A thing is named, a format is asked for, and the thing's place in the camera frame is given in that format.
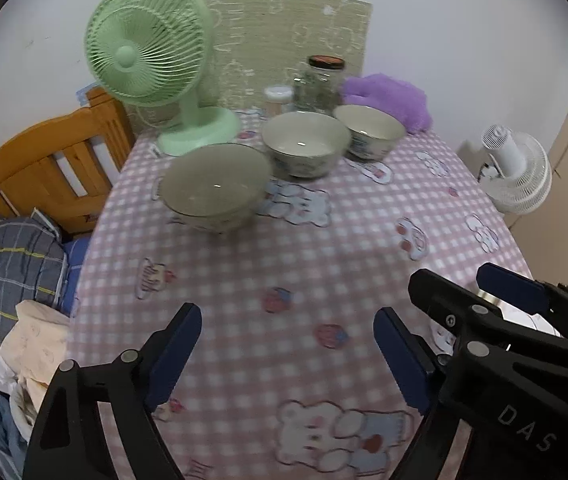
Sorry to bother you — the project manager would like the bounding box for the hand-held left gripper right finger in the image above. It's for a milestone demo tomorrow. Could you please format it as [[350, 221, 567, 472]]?
[[373, 307, 464, 480]]

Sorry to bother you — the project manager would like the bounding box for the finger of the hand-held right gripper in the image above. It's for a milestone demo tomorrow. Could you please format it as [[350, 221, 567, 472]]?
[[477, 262, 568, 341], [408, 268, 509, 361]]

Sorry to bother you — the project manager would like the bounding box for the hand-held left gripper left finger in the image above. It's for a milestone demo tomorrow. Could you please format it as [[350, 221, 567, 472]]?
[[23, 302, 203, 480]]

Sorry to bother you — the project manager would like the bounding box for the grey-green floral bowl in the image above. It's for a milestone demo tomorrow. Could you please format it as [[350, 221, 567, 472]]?
[[334, 104, 407, 162], [262, 111, 351, 179], [158, 143, 272, 233]]

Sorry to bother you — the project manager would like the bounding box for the white desk fan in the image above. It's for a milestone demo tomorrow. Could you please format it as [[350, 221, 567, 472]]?
[[478, 125, 553, 216]]

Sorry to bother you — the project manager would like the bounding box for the pink checked tablecloth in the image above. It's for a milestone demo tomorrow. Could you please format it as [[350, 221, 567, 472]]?
[[66, 107, 564, 480]]

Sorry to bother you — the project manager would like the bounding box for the blue bed sheet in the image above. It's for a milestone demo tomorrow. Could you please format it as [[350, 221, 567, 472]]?
[[59, 237, 87, 311]]

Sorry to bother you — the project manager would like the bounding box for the beige cloth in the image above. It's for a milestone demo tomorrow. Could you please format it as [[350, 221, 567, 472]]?
[[0, 300, 72, 386]]

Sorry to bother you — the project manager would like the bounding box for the blue cloth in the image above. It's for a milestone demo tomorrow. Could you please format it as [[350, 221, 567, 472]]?
[[0, 395, 30, 461]]

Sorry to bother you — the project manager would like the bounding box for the grey plaid pillow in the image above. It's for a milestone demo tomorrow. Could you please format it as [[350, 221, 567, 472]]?
[[0, 208, 68, 318]]

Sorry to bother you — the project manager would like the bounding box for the purple plush toy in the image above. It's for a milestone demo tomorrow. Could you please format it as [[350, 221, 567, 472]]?
[[340, 73, 433, 134]]

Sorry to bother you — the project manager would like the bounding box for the glass jar with brown lid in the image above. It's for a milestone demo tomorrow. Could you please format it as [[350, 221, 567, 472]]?
[[293, 55, 347, 116]]

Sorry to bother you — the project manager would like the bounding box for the wooden bed headboard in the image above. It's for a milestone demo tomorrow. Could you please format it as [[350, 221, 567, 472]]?
[[0, 86, 137, 235]]

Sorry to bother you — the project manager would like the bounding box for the cotton swab box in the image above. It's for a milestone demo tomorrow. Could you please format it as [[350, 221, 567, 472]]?
[[264, 86, 295, 121]]

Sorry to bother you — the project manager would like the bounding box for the green desk fan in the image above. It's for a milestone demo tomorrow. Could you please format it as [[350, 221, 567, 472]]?
[[85, 0, 241, 157]]

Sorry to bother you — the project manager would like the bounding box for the green printed board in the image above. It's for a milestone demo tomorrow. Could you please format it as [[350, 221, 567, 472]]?
[[199, 0, 373, 116]]

